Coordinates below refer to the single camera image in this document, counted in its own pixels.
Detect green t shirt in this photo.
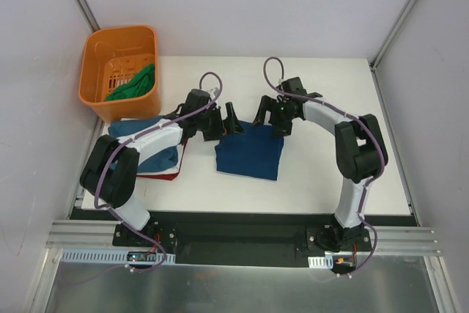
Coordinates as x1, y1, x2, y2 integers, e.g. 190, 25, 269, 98
105, 64, 155, 101

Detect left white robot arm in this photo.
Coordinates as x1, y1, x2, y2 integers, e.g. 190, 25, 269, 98
79, 89, 244, 246

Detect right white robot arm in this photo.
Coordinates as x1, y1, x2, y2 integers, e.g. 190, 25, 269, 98
253, 77, 388, 252

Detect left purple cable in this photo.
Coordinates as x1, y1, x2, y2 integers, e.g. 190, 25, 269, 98
94, 72, 223, 273

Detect right slotted cable duct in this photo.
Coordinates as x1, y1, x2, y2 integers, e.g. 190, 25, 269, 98
308, 255, 334, 270

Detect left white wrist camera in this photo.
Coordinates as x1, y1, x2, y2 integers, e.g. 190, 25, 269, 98
207, 87, 220, 100

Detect orange plastic basket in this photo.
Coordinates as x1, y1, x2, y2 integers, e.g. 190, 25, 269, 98
78, 25, 161, 123

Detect folded white t shirt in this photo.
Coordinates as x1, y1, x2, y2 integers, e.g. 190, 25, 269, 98
137, 144, 185, 180

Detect folded light blue t shirt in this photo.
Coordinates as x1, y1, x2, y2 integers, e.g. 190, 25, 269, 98
108, 116, 179, 174

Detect folded red t shirt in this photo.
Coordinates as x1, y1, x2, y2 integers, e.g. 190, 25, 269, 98
137, 142, 188, 181

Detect aluminium rail frame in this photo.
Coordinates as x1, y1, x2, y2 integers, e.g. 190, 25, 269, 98
46, 220, 443, 257

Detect slotted cable duct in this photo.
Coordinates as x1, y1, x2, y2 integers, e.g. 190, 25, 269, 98
62, 249, 176, 265
308, 255, 334, 270

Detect dark blue t shirt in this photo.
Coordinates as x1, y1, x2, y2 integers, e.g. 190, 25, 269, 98
215, 121, 284, 181

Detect left slotted cable duct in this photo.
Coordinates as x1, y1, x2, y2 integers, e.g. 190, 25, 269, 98
62, 249, 176, 265

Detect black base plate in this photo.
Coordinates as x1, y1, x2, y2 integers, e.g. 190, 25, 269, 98
69, 207, 374, 266

